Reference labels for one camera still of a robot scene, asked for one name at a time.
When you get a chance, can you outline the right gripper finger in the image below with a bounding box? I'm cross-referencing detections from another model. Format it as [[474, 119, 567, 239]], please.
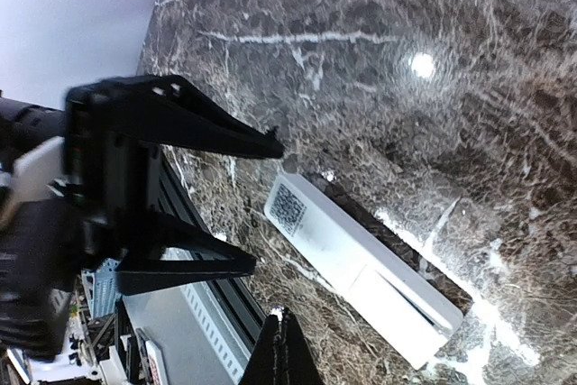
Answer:
[[239, 307, 324, 385]]

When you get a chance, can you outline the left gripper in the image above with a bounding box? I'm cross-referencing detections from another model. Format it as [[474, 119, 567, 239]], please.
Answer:
[[64, 75, 284, 296]]

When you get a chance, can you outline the white remote control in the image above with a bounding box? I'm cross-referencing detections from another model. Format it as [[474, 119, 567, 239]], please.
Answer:
[[262, 171, 465, 371]]

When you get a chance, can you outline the white battery cover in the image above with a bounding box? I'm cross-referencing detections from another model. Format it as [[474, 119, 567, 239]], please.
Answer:
[[345, 265, 463, 370]]

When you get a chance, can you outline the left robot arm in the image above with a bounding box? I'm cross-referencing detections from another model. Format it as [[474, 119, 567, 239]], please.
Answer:
[[1, 75, 284, 301]]

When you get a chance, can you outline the black front rail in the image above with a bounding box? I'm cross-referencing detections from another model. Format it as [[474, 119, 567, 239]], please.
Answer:
[[152, 145, 271, 354]]

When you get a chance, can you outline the white slotted cable duct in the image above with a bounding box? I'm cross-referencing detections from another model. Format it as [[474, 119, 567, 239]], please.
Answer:
[[180, 282, 250, 384]]

